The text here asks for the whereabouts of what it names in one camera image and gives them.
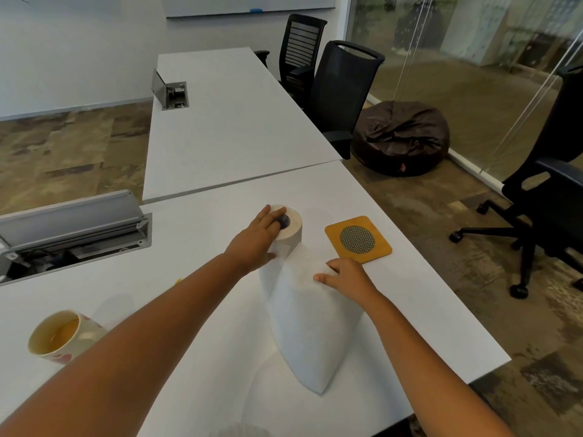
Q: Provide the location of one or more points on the white whiteboard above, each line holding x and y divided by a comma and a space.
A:
250, 2

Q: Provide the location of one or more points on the cream mug with tea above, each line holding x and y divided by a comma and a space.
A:
86, 332

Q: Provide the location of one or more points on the black slatted-back office chair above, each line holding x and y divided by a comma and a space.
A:
303, 40

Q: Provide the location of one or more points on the person's left hand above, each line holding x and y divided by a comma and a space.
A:
250, 245

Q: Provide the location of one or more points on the white adjoining table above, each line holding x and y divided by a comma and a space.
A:
237, 131

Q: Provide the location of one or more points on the dark brown bean bag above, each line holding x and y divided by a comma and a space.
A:
401, 141

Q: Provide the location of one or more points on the torn white paper towel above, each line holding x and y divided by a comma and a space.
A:
309, 332

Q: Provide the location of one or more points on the wooden coaster with mesh disc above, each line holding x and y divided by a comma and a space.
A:
334, 236

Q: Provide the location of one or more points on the black solid-back office chair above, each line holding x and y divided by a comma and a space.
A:
341, 95

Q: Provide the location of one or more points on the person's right forearm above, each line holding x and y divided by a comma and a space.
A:
432, 377

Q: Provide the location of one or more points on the black wheeled office chair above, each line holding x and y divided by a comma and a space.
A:
555, 186

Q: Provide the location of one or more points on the person's right hand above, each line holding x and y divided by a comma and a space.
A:
350, 282

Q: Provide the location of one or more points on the person's left forearm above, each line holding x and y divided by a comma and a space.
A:
136, 350

